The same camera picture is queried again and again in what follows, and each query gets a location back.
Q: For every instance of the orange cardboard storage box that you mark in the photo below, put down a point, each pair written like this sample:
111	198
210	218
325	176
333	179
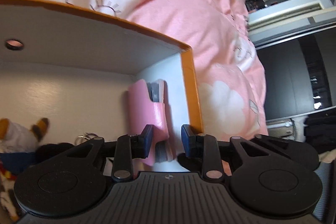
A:
74	66

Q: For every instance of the pink mini backpack pouch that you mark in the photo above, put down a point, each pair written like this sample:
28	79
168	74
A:
146	106

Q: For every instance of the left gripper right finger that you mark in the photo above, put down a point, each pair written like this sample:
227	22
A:
202	154

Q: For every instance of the brown bear plush keychain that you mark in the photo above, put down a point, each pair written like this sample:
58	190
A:
18	145

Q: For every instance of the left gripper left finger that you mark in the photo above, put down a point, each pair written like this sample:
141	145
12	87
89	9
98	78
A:
129	147

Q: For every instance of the pink patterned bed quilt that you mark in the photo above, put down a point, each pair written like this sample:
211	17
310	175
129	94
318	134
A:
231	78

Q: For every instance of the dark clothes pile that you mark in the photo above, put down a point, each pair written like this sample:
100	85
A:
319	131

